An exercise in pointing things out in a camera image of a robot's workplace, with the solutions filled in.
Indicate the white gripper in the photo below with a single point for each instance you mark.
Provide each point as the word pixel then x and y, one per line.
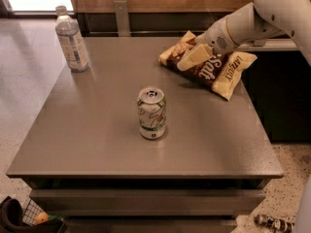
pixel 215 40

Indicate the brown chip bag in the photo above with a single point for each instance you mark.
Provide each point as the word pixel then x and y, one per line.
pixel 221 73

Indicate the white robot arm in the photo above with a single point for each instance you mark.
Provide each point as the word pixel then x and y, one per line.
pixel 259 20

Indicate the blue plastic water bottle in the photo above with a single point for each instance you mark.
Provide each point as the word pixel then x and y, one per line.
pixel 71 40

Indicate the white green soda can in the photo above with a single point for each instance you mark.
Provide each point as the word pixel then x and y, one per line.
pixel 151 105

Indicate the grey table drawer unit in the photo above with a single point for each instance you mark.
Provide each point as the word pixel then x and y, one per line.
pixel 84 154

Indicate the black silver cylinder on floor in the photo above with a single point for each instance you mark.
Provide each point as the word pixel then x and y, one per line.
pixel 274 224

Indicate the orange fruit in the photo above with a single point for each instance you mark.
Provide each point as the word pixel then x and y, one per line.
pixel 41 218

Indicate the black basket with items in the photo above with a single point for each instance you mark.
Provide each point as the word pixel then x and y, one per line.
pixel 11 220

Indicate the left metal wall bracket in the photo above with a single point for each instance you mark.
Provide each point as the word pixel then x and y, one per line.
pixel 122 18

